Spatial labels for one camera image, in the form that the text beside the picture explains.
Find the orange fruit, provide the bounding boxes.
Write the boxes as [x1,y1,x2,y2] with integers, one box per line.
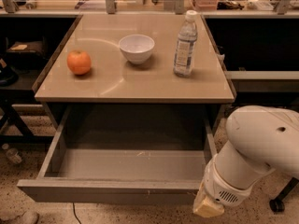
[66,50,92,76]

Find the black office chair base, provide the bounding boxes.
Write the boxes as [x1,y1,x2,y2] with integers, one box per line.
[269,177,299,213]

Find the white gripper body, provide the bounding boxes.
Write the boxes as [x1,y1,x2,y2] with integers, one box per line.
[203,156,252,207]

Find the clear plastic water bottle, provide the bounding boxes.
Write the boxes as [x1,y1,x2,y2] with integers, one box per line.
[173,10,198,77]

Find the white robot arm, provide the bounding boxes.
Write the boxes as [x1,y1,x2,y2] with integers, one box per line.
[192,105,299,217]

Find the white bowl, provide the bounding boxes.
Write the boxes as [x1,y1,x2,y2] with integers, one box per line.
[119,35,155,64]

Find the grey drawer cabinet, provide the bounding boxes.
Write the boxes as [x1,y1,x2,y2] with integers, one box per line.
[32,13,237,135]

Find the black floor cable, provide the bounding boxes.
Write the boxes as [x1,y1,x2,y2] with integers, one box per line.
[72,202,82,224]

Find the white shoe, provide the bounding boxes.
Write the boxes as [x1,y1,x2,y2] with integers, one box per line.
[0,211,39,224]

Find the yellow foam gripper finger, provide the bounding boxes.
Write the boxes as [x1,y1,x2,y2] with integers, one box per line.
[192,183,224,218]

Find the black side table frame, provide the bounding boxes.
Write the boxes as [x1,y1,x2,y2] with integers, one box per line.
[0,36,51,144]

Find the small bottle on floor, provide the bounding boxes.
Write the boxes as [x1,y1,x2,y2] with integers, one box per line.
[2,144,23,165]

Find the grey top drawer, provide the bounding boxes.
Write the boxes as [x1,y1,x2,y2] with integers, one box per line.
[18,104,215,204]

